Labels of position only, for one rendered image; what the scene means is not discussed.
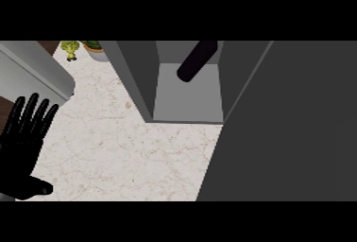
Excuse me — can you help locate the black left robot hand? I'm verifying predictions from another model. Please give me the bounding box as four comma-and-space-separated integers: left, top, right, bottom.
0, 92, 60, 201

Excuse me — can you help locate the grey open cabinet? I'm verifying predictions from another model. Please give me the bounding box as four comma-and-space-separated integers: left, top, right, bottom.
97, 40, 274, 125

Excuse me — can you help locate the pale grey appliance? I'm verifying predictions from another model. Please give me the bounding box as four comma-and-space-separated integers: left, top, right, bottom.
0, 40, 76, 108

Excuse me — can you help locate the yellow-green vegetable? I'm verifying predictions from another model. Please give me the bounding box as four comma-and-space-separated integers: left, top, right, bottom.
60, 40, 81, 62

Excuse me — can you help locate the green plant in orange pot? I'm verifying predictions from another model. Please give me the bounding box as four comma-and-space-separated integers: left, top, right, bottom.
79, 40, 106, 54

